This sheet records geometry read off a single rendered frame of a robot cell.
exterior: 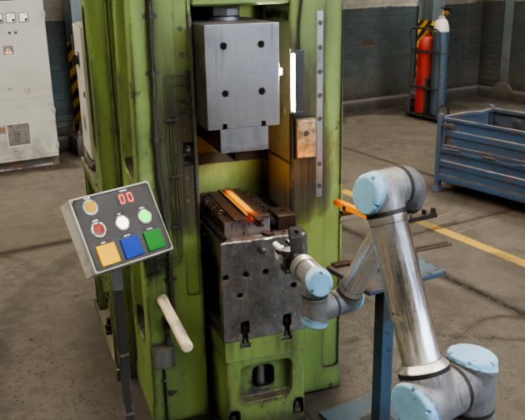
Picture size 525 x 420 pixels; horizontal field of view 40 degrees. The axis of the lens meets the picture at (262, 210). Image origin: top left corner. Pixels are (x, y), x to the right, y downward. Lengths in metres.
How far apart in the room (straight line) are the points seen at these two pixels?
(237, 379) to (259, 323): 0.27
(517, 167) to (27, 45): 4.90
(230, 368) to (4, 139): 5.28
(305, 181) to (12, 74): 5.18
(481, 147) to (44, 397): 4.25
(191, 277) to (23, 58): 5.12
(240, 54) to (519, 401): 2.09
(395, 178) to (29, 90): 6.26
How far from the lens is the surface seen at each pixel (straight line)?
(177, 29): 2.89
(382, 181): 2.02
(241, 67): 2.82
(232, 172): 3.41
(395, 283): 2.05
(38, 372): 4.00
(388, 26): 10.89
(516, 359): 4.07
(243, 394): 3.30
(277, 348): 3.19
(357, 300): 2.48
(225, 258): 2.93
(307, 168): 3.16
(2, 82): 7.91
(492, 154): 6.44
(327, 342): 3.53
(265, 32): 2.84
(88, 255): 2.59
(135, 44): 2.86
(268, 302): 3.07
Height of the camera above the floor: 1.94
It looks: 18 degrees down
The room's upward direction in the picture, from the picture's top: 1 degrees counter-clockwise
